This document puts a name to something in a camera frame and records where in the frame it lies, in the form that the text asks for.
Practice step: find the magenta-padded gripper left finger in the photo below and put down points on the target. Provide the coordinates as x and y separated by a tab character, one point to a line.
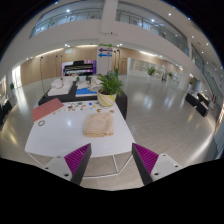
66	166

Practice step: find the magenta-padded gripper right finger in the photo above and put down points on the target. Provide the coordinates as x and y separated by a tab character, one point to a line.
156	166

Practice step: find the beige knitted towel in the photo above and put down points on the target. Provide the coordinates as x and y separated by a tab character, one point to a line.
98	125

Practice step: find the pink flat board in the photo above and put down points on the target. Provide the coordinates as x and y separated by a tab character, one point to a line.
46	109

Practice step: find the white sheet with colourful stickers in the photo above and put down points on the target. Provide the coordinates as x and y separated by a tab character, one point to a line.
80	106

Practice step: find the small wooden piece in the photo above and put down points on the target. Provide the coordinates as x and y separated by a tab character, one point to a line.
99	110
112	111

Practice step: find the black low platform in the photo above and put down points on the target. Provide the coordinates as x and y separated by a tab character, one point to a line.
121	100

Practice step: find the black lounge seats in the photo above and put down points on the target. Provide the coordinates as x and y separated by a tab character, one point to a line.
200	105
5	110

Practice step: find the blue mat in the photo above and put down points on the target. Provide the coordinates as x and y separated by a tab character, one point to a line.
83	91

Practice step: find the white display model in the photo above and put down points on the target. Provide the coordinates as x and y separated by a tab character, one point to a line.
60	88

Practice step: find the potted plant in striped pot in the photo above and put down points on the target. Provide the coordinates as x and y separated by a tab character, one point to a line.
106	98

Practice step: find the tall black floor lamp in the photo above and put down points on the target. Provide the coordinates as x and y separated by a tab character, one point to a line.
118	60
113	60
42	76

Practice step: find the small potted plant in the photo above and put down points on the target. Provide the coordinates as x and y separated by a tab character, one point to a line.
151	70
12	86

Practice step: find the black piano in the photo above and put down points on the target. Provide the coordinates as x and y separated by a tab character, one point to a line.
79	68

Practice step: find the blue arrow sign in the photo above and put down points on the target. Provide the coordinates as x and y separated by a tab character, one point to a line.
105	55

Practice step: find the purple arrow sign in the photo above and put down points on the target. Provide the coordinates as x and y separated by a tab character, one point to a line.
106	50

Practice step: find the green arrow sign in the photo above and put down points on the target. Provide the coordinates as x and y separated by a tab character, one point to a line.
106	45

